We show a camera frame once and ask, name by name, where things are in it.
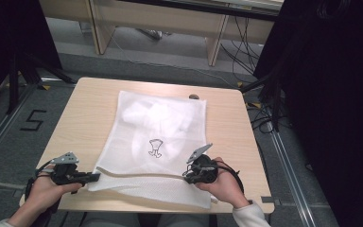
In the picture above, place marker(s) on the black curtain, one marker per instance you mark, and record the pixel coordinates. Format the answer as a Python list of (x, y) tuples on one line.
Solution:
[(334, 94), (15, 38)]

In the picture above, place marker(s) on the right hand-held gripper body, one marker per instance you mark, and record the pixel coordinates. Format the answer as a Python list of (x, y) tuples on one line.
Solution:
[(204, 168)]

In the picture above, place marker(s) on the light wooden desk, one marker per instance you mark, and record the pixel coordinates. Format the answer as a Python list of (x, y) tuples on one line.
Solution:
[(157, 19)]

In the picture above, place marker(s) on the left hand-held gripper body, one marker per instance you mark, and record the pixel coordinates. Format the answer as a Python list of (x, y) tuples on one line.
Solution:
[(64, 171)]

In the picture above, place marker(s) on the white mesh laundry bag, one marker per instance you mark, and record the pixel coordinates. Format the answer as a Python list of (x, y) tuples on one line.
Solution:
[(170, 126)]

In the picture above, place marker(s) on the grey tape strip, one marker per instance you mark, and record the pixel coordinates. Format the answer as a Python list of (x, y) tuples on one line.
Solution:
[(269, 199)]

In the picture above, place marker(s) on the black metal stand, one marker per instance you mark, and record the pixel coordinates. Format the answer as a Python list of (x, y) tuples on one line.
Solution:
[(28, 74), (272, 94)]

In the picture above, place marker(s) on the person's right hand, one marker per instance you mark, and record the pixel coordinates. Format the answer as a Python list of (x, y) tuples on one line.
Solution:
[(225, 186)]

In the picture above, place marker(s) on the person's left hand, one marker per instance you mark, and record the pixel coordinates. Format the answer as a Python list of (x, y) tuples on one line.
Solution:
[(44, 192)]

